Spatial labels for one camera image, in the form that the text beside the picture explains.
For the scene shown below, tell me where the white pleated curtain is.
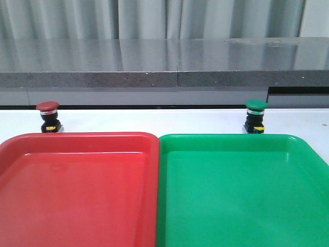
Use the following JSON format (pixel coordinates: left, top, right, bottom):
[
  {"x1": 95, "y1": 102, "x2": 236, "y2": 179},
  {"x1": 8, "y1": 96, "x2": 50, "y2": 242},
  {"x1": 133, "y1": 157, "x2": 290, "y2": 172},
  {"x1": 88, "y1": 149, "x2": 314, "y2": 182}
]
[{"x1": 1, "y1": 1, "x2": 306, "y2": 40}]

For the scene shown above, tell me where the grey stone counter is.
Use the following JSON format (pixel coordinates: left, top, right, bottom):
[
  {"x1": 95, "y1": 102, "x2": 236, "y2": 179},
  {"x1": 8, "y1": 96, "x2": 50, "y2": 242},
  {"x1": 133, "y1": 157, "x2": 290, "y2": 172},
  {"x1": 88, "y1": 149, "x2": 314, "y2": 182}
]
[{"x1": 1, "y1": 38, "x2": 328, "y2": 109}]

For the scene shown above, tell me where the green plastic tray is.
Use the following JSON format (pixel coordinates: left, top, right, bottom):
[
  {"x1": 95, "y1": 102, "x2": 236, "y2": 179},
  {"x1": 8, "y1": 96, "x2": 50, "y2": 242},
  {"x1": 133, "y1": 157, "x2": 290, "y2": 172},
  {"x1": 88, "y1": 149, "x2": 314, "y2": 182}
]
[{"x1": 156, "y1": 134, "x2": 328, "y2": 246}]

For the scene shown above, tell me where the red mushroom push button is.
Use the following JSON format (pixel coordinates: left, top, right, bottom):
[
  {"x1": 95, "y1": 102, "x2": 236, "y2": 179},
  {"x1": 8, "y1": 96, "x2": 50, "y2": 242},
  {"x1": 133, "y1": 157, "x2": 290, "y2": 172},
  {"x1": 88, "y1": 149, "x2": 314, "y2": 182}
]
[{"x1": 36, "y1": 101, "x2": 64, "y2": 133}]

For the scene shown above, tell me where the red plastic tray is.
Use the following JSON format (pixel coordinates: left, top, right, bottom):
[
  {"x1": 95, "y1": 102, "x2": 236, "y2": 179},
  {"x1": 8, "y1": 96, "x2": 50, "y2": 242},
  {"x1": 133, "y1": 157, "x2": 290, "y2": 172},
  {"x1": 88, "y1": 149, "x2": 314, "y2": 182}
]
[{"x1": 1, "y1": 132, "x2": 159, "y2": 246}]

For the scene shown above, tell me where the green mushroom push button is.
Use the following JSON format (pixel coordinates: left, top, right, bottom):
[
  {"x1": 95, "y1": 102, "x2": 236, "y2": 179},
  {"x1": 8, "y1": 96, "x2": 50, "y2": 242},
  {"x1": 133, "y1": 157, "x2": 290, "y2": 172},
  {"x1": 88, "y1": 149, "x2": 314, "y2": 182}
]
[{"x1": 244, "y1": 99, "x2": 268, "y2": 134}]

